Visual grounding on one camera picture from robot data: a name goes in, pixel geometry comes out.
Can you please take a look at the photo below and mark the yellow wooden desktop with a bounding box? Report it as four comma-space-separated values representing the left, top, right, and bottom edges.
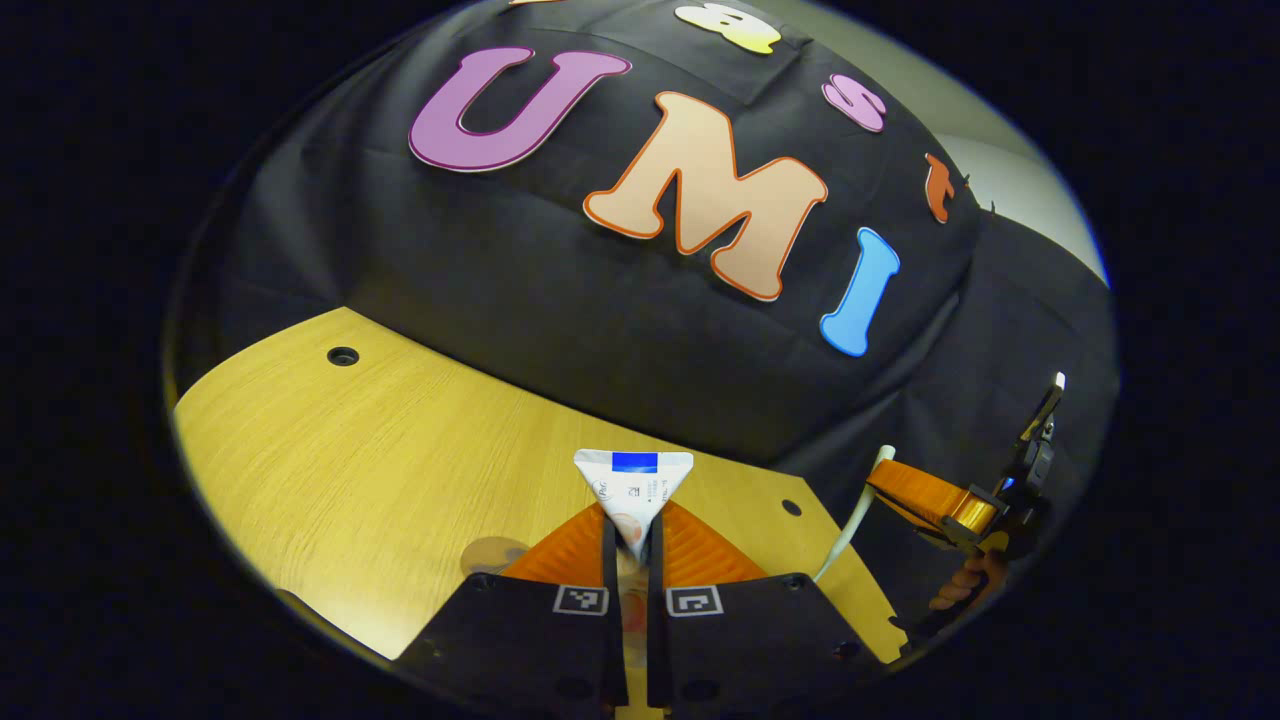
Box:
172, 306, 906, 666

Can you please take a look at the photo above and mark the white toothpaste tube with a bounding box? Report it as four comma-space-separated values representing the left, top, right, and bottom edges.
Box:
573, 449, 695, 651

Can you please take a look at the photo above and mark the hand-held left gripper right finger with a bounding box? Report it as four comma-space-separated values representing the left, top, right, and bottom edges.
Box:
645, 500, 891, 716

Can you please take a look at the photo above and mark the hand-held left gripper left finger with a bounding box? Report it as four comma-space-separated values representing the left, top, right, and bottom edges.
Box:
400, 500, 629, 716

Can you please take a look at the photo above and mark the pale green toothbrush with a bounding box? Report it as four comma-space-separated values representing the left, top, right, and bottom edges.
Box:
812, 445, 897, 584

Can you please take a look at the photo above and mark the round brown coaster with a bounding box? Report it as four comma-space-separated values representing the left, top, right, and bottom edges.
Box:
461, 537, 531, 577

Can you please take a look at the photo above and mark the black backdrop cloth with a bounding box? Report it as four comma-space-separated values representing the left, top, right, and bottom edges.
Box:
165, 0, 1119, 641

